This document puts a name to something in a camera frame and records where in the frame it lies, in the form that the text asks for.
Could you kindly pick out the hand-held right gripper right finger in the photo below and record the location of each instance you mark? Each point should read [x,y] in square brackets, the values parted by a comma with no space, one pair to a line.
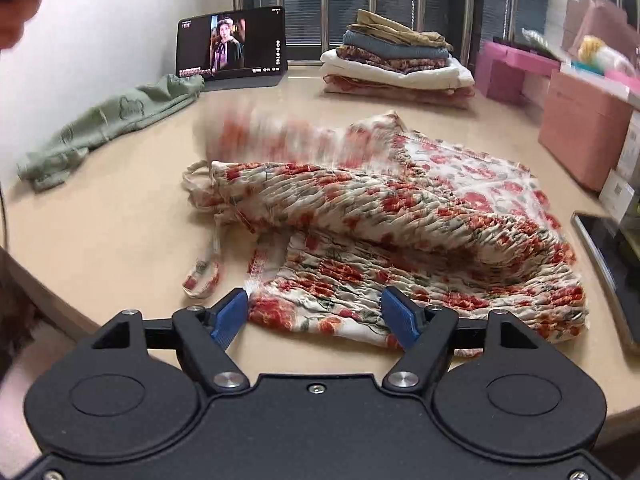
[399,317]

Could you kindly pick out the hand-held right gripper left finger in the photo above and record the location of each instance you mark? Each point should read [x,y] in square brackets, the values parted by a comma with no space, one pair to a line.
[231,317]

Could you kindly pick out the red floral white dress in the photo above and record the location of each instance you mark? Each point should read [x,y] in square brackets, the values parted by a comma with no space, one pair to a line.
[375,200]

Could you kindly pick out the stack of folded clothes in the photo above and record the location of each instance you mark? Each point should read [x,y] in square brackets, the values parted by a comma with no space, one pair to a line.
[400,78]

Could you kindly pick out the smartphone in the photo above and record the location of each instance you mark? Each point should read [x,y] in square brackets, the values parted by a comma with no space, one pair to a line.
[610,260]

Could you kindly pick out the red sheer folded garment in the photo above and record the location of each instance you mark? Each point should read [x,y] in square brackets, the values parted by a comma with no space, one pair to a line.
[400,97]

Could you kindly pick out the green printed garment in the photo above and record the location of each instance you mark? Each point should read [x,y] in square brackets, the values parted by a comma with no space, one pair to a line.
[100,120]

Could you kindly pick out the small white carton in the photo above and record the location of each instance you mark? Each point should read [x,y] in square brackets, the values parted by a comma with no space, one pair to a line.
[617,192]

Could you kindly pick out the dark floral folded garment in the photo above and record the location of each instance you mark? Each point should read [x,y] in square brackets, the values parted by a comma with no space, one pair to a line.
[390,62]

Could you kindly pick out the magenta cube box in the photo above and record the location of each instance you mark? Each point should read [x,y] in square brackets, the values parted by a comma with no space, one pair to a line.
[495,80]

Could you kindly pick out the large salmon pink box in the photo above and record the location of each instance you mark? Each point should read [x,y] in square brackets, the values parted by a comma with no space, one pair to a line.
[580,125]

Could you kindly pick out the blue-grey folded garment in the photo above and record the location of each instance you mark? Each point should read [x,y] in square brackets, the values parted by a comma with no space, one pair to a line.
[380,42]

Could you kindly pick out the tablet with keyboard case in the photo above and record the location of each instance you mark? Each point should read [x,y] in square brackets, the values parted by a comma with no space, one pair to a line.
[260,35]

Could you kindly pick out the tall white carton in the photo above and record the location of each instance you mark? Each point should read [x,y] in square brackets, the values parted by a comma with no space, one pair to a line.
[629,145]

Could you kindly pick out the magenta flat box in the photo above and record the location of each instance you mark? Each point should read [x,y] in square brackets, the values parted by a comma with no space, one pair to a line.
[525,57]

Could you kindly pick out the khaki folded garment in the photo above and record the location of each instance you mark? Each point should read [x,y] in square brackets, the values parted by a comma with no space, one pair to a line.
[395,27]

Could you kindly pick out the black flat case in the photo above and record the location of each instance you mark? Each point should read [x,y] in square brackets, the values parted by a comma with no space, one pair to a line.
[515,45]

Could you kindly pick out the barred window with blinds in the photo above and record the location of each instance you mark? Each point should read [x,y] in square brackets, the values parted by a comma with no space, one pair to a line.
[300,10]

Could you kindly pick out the yellow white plush toy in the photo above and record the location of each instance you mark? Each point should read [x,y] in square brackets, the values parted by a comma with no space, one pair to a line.
[600,52]

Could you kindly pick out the stack of white boxes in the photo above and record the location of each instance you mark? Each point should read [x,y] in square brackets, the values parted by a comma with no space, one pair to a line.
[565,17]

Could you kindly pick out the pink paper bag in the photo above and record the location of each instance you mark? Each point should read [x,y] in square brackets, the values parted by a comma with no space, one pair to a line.
[610,25]

